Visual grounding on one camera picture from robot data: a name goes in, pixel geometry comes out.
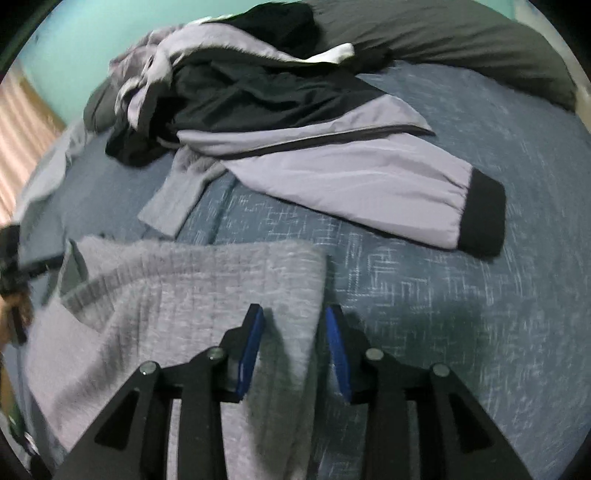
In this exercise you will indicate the black garment with white trim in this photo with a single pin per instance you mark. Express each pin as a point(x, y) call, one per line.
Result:
point(277, 23)

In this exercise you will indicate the light grey and black jacket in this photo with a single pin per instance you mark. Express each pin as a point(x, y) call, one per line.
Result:
point(369, 184)

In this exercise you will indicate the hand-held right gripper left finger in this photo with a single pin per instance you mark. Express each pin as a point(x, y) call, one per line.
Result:
point(249, 355)

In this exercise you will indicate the grey knit sweater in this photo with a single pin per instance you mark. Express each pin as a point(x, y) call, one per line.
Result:
point(184, 295)

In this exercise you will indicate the person's left hand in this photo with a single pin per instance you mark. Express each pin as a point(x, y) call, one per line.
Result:
point(25, 314)

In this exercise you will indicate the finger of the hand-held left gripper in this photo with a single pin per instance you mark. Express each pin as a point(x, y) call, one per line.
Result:
point(44, 264)

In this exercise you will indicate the light grey blanket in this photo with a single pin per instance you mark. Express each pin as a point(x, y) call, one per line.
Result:
point(55, 161)

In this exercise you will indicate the dark grey rolled duvet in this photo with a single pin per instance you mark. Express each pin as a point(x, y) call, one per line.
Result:
point(461, 37)

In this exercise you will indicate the pink curtain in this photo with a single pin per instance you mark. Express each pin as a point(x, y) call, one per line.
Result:
point(23, 138)

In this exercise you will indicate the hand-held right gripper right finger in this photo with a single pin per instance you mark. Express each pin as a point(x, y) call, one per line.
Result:
point(337, 355)

